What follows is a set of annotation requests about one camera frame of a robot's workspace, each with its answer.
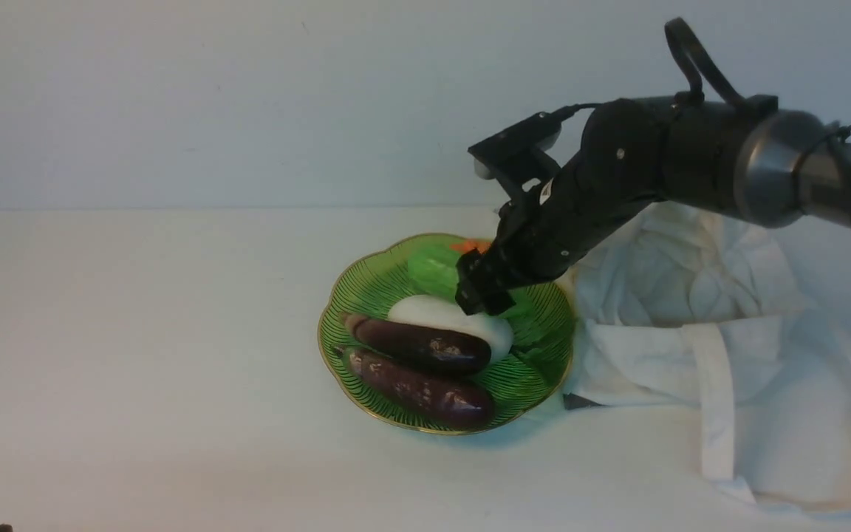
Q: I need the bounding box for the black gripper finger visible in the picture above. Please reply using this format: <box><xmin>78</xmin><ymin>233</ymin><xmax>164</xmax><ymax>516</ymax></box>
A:
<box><xmin>455</xmin><ymin>249</ymin><xmax>516</xmax><ymax>316</ymax></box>

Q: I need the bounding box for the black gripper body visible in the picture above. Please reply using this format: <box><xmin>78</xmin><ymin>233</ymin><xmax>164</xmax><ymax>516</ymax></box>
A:
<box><xmin>486</xmin><ymin>98</ymin><xmax>670</xmax><ymax>289</ymax></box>

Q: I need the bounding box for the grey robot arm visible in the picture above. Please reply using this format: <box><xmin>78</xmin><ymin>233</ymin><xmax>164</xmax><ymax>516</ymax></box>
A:
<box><xmin>454</xmin><ymin>95</ymin><xmax>851</xmax><ymax>316</ymax></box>

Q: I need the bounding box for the white cloth tote bag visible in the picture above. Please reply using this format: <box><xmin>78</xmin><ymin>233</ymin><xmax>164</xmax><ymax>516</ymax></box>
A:
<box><xmin>563</xmin><ymin>203</ymin><xmax>851</xmax><ymax>515</ymax></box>

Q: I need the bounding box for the white eggplant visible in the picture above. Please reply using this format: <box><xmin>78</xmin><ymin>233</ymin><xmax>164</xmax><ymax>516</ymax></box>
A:
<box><xmin>387</xmin><ymin>294</ymin><xmax>514</xmax><ymax>364</ymax></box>

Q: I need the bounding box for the orange mini pumpkin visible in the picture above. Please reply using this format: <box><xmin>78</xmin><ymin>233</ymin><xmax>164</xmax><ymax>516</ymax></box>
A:
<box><xmin>450</xmin><ymin>239</ymin><xmax>492</xmax><ymax>255</ymax></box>

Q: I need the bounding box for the upper purple eggplant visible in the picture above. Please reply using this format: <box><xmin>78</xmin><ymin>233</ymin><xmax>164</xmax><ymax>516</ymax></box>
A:
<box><xmin>341</xmin><ymin>313</ymin><xmax>493</xmax><ymax>377</ymax></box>

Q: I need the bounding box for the purple eggplant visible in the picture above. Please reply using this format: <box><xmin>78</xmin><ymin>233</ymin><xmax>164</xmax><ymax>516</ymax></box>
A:
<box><xmin>335</xmin><ymin>347</ymin><xmax>497</xmax><ymax>431</ymax></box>
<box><xmin>341</xmin><ymin>313</ymin><xmax>493</xmax><ymax>377</ymax></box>

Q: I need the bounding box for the green ribbed plate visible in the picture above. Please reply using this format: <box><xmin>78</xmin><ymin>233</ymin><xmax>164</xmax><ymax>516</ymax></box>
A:
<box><xmin>317</xmin><ymin>233</ymin><xmax>576</xmax><ymax>437</ymax></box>

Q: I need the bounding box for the lower purple eggplant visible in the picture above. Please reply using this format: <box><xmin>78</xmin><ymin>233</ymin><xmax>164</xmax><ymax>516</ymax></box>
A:
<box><xmin>335</xmin><ymin>347</ymin><xmax>497</xmax><ymax>431</ymax></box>

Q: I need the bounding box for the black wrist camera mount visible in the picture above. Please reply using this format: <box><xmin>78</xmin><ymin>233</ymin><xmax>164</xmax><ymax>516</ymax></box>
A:
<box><xmin>468</xmin><ymin>112</ymin><xmax>563</xmax><ymax>205</ymax></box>

